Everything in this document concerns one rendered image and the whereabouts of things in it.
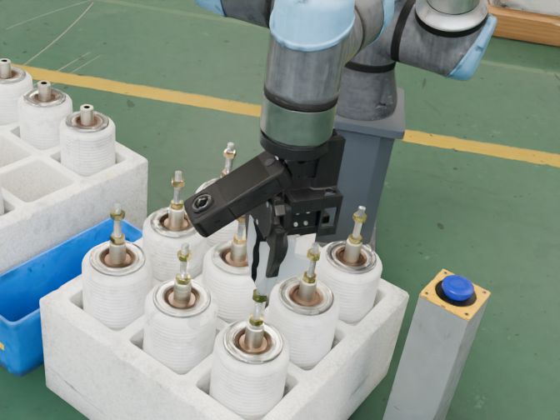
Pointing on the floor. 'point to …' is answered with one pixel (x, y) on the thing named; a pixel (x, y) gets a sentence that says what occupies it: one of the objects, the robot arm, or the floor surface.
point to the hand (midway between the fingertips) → (256, 283)
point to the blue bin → (17, 311)
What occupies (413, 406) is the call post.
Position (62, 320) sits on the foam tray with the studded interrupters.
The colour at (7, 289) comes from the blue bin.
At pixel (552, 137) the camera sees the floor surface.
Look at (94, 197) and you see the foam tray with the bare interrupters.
